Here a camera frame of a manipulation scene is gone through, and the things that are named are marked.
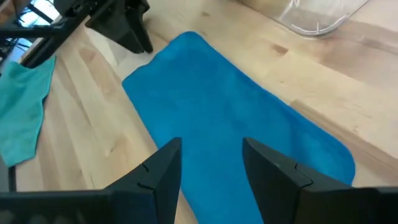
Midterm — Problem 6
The blue microfiber towel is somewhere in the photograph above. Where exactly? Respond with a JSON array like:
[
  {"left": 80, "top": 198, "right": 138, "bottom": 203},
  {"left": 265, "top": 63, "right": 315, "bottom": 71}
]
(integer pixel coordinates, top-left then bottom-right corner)
[{"left": 121, "top": 30, "right": 356, "bottom": 224}]

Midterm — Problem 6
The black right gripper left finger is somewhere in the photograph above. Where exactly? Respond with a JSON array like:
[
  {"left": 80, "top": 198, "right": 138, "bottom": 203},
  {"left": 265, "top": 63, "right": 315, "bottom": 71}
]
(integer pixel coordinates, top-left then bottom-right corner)
[{"left": 0, "top": 137, "right": 183, "bottom": 224}]

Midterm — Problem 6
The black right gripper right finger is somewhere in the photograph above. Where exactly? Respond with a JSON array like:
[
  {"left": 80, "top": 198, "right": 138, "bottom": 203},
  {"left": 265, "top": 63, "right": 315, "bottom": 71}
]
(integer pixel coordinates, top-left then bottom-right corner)
[{"left": 242, "top": 137, "right": 398, "bottom": 224}]

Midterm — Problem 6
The teal microfiber towel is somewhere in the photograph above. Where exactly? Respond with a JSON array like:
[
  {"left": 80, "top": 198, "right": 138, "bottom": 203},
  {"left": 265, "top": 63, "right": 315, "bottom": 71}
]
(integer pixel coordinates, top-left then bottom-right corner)
[{"left": 0, "top": 55, "right": 57, "bottom": 169}]

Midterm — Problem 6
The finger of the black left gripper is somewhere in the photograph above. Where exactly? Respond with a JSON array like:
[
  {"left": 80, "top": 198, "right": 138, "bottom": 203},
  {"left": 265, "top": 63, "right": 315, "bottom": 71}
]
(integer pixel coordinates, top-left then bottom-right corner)
[
  {"left": 133, "top": 4, "right": 154, "bottom": 54},
  {"left": 85, "top": 7, "right": 146, "bottom": 55}
]

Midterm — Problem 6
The black aluminium table frame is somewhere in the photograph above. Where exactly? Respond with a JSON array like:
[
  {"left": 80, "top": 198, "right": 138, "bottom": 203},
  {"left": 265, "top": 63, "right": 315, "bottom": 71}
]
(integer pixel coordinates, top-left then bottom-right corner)
[{"left": 0, "top": 9, "right": 108, "bottom": 192}]

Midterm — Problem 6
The clear plastic bin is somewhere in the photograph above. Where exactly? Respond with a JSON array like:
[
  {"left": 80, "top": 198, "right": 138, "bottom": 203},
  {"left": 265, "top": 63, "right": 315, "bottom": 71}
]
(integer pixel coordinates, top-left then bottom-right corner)
[{"left": 235, "top": 0, "right": 371, "bottom": 36}]

